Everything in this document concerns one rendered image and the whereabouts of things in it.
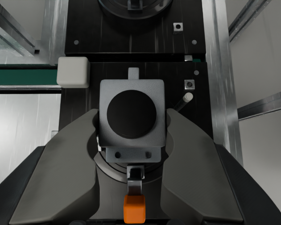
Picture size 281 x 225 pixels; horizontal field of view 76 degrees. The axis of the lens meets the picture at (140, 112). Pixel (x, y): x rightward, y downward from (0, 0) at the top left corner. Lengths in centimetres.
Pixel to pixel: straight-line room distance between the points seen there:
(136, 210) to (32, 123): 27
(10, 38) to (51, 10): 11
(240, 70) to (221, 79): 14
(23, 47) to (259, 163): 49
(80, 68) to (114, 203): 20
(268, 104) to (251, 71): 19
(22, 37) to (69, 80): 11
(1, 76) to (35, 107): 7
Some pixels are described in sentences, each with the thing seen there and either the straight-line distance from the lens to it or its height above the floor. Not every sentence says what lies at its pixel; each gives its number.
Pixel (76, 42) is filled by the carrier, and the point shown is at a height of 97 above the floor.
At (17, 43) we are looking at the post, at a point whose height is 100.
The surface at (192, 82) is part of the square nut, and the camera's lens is 30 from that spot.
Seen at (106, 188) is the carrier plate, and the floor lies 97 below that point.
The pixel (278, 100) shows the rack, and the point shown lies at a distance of 31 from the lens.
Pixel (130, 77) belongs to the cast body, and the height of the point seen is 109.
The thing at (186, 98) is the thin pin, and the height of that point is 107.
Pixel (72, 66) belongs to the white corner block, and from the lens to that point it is 30.
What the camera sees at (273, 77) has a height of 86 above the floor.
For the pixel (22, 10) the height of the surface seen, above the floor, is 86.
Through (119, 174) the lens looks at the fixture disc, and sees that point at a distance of 26.
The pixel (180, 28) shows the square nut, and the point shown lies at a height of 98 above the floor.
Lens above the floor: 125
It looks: 79 degrees down
